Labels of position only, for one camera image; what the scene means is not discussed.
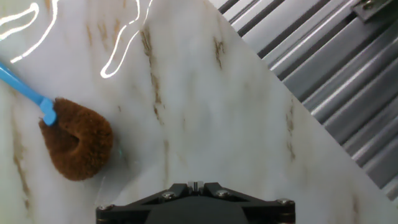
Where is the blue handled brown bristle brush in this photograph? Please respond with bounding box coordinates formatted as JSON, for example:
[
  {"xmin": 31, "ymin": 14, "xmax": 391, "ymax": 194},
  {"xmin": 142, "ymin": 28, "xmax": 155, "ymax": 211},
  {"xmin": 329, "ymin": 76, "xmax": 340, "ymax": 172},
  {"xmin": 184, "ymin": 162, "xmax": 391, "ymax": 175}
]
[{"xmin": 0, "ymin": 62, "xmax": 114, "ymax": 182}]

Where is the marble pattern table mat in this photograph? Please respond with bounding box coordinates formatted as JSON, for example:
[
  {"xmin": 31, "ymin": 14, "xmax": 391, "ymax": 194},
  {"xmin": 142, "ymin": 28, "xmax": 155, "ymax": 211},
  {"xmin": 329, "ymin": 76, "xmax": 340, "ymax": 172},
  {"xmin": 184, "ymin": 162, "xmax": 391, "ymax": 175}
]
[{"xmin": 0, "ymin": 0, "xmax": 398, "ymax": 224}]

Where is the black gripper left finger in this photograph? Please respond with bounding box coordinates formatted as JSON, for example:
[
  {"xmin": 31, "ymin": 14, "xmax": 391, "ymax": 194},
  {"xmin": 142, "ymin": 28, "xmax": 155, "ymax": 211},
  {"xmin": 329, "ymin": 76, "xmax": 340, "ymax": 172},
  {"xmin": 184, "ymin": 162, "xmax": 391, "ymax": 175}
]
[{"xmin": 96, "ymin": 182, "xmax": 196, "ymax": 224}]

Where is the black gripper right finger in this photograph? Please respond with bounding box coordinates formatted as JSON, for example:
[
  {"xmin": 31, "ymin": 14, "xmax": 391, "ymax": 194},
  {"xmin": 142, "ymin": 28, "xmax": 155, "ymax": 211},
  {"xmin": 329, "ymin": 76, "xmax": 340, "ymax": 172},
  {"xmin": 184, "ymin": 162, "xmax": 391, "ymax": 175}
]
[{"xmin": 196, "ymin": 182, "xmax": 295, "ymax": 224}]

